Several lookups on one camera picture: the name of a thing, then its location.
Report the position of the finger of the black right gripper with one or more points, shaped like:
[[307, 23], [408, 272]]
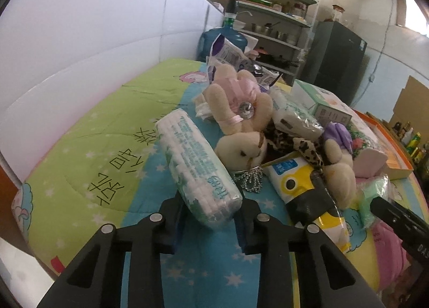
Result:
[[410, 229]]

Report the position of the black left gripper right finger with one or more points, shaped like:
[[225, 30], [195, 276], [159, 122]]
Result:
[[326, 278]]

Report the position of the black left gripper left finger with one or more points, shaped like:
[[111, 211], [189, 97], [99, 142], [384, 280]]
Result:
[[94, 277]]

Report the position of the green sponge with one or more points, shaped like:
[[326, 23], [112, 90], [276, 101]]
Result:
[[367, 190]]

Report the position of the beige plush bear purple bow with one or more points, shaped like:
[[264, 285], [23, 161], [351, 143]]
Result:
[[339, 174]]

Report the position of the yellow white penguin snack bag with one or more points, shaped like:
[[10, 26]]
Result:
[[307, 199]]

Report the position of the leopard print scrunchie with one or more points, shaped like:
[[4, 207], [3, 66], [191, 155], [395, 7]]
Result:
[[281, 144]]

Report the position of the white green tissue pack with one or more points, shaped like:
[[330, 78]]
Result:
[[204, 183]]

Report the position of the beige plush bunny pink bow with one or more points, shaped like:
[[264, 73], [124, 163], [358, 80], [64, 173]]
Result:
[[242, 112]]

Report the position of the purple white wipes pack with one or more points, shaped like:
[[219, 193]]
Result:
[[231, 55]]

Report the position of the orange cardboard box lid tray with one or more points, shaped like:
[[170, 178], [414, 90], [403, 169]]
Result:
[[397, 165]]

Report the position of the green yellow bottle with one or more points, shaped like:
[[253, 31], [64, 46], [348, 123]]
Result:
[[413, 143]]

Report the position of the floral pink tissue pack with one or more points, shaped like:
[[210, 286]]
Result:
[[368, 155]]

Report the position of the colourful cartoon quilt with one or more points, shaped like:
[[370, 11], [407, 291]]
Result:
[[109, 168]]

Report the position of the silver bead crown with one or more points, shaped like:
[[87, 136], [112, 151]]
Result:
[[249, 180]]

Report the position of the green white tissue box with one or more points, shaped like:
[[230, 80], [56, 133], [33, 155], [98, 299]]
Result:
[[325, 106]]

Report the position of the clear wrapped tissue pack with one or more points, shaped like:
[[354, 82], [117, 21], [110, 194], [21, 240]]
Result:
[[293, 118]]

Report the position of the black refrigerator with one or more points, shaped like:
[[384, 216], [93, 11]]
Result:
[[334, 60]]

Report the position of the grey metal shelf rack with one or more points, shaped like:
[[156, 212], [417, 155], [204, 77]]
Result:
[[283, 29]]

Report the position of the blue water jug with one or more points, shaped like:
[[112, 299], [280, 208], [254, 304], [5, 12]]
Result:
[[211, 41]]

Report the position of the cardboard sheet on wall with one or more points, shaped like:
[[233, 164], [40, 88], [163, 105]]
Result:
[[412, 106]]

